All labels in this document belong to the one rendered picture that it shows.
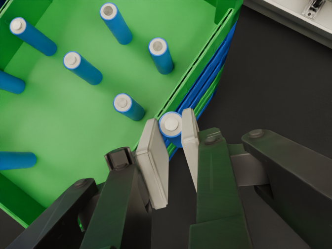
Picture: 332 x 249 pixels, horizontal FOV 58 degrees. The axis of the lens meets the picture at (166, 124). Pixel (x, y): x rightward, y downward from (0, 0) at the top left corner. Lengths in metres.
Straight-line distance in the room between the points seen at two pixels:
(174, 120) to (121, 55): 0.17
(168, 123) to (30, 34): 0.19
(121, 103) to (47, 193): 0.15
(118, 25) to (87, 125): 0.11
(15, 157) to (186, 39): 0.22
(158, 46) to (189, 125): 0.14
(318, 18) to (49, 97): 0.53
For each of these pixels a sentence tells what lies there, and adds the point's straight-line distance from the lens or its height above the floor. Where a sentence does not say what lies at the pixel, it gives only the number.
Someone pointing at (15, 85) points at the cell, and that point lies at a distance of 0.37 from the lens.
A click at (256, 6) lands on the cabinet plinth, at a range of 0.81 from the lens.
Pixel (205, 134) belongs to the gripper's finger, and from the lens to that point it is 0.16.
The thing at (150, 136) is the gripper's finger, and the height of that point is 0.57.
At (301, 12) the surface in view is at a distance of 0.69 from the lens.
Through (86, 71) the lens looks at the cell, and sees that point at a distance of 0.31.
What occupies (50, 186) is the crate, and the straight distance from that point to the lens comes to 0.36.
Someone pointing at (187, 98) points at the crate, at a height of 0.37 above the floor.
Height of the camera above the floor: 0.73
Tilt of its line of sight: 82 degrees down
